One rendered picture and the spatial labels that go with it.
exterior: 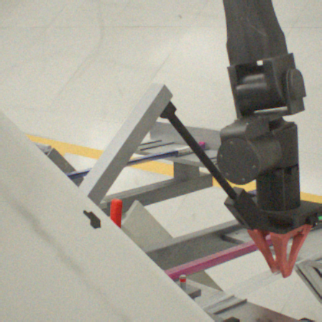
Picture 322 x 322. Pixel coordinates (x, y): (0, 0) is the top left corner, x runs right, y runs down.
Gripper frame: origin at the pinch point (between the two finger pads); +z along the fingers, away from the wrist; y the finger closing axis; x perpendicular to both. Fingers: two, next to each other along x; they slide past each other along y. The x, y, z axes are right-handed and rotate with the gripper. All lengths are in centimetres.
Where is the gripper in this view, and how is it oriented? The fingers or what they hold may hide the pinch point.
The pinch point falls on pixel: (281, 269)
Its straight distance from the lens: 93.4
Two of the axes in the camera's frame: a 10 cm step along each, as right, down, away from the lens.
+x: 7.2, -2.1, 6.6
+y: 6.9, 1.0, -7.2
